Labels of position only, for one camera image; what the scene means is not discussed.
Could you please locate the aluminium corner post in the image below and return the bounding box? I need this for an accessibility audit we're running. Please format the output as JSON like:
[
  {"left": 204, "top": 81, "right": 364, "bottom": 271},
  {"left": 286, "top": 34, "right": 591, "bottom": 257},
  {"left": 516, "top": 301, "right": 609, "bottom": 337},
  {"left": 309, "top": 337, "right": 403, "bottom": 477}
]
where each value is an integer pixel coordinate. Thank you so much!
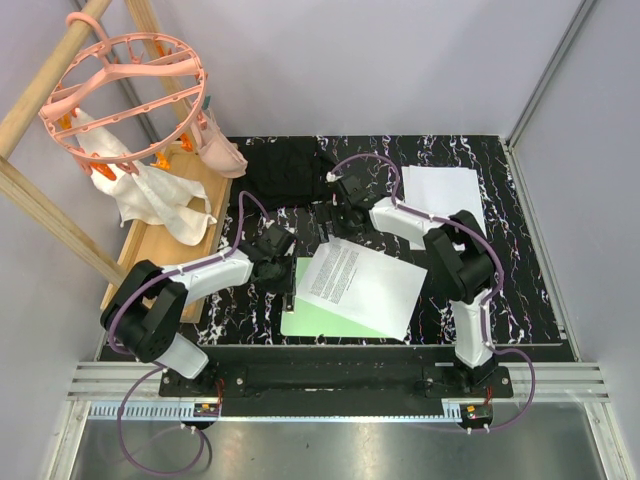
[{"left": 505, "top": 0, "right": 599, "bottom": 149}]

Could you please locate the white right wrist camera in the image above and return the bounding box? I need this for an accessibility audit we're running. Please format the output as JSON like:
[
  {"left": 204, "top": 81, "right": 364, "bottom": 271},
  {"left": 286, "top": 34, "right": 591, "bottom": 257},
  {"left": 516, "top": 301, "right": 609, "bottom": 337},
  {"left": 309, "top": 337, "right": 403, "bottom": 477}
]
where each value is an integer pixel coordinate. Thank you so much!
[{"left": 326, "top": 172, "right": 342, "bottom": 183}]

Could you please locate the wooden tray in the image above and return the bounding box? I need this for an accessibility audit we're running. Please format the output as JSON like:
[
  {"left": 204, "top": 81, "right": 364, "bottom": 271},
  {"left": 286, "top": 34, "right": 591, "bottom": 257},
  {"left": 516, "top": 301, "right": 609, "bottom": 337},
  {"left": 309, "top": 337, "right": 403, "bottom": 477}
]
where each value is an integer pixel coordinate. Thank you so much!
[{"left": 101, "top": 142, "right": 234, "bottom": 324}]

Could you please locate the white paper stack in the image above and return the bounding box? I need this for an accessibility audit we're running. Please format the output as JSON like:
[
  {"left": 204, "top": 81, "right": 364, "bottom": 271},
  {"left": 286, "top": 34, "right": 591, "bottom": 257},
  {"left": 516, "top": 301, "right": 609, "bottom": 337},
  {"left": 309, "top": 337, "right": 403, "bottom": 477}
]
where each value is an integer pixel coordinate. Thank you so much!
[{"left": 402, "top": 166, "right": 486, "bottom": 233}]

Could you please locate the pink round clothes hanger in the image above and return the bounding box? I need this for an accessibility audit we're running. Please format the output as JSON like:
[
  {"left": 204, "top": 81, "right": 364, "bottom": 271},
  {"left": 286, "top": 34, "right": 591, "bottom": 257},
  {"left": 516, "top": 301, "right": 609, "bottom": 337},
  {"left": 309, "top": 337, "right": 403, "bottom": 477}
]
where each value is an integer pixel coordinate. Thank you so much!
[{"left": 38, "top": 10, "right": 209, "bottom": 182}]

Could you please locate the green clipboard folder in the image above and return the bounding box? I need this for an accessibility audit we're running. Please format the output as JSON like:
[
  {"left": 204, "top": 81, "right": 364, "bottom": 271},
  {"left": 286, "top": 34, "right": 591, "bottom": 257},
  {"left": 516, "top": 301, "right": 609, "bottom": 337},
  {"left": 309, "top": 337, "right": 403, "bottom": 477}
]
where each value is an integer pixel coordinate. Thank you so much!
[{"left": 281, "top": 257, "right": 412, "bottom": 340}]

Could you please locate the wooden rack frame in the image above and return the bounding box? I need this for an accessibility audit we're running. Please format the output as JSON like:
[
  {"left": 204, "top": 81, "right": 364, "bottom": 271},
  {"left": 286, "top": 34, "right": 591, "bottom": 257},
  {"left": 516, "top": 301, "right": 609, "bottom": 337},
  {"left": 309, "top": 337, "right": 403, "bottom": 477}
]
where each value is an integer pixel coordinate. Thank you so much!
[{"left": 0, "top": 0, "right": 174, "bottom": 304}]

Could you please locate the printed white paper sheet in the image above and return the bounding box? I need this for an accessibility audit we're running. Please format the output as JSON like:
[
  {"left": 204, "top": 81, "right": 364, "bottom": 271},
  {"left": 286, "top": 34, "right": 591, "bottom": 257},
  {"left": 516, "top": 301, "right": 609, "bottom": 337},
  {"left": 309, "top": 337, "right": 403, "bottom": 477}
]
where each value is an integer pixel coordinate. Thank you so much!
[{"left": 296, "top": 238, "right": 427, "bottom": 341}]

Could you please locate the pink bra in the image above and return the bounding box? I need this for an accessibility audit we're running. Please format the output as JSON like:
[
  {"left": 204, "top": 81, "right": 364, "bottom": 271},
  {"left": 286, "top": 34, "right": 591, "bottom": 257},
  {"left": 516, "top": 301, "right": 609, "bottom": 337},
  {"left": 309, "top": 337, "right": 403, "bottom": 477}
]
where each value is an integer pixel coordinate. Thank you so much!
[{"left": 192, "top": 112, "right": 248, "bottom": 179}]

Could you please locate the white towel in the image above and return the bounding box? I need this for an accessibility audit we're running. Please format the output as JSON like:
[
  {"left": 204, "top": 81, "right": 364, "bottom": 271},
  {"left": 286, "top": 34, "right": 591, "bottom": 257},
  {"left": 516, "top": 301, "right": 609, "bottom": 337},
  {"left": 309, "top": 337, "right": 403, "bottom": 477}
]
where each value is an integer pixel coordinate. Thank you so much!
[{"left": 74, "top": 107, "right": 219, "bottom": 247}]

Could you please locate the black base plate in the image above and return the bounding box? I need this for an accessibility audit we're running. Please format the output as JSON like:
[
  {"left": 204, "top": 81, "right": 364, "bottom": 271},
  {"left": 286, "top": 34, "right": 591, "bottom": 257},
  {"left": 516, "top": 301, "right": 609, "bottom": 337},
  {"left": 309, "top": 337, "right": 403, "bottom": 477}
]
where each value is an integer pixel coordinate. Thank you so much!
[{"left": 159, "top": 345, "right": 514, "bottom": 419}]

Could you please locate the black marble pattern mat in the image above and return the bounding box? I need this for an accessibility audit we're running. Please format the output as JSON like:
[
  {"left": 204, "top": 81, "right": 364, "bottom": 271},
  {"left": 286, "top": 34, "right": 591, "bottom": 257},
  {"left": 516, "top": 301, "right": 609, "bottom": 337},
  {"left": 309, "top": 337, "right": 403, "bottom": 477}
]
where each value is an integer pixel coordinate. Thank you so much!
[{"left": 179, "top": 135, "right": 562, "bottom": 347}]

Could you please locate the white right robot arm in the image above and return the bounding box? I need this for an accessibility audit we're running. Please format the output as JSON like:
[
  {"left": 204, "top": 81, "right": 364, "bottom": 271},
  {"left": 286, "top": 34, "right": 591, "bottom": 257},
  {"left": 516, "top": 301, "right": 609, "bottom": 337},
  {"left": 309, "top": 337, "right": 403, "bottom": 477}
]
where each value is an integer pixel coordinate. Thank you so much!
[{"left": 315, "top": 173, "right": 503, "bottom": 397}]

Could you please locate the black cloth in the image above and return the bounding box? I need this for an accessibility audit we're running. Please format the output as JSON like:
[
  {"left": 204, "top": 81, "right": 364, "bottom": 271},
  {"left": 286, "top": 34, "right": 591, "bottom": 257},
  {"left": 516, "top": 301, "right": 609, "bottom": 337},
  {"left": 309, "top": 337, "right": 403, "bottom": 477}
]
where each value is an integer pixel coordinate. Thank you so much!
[{"left": 229, "top": 137, "right": 336, "bottom": 211}]

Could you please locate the grey slotted cable duct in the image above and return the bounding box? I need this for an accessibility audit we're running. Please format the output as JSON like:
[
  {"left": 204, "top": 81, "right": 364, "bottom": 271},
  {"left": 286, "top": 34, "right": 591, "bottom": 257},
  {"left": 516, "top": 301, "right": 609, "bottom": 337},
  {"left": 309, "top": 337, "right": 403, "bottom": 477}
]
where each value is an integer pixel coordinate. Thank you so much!
[{"left": 122, "top": 401, "right": 462, "bottom": 424}]

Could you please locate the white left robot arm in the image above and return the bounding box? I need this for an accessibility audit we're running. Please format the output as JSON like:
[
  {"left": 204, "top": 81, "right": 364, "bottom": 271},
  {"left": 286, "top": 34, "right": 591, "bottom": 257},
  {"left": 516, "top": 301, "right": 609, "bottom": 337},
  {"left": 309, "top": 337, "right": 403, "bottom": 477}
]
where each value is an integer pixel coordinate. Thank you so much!
[{"left": 100, "top": 224, "right": 297, "bottom": 396}]

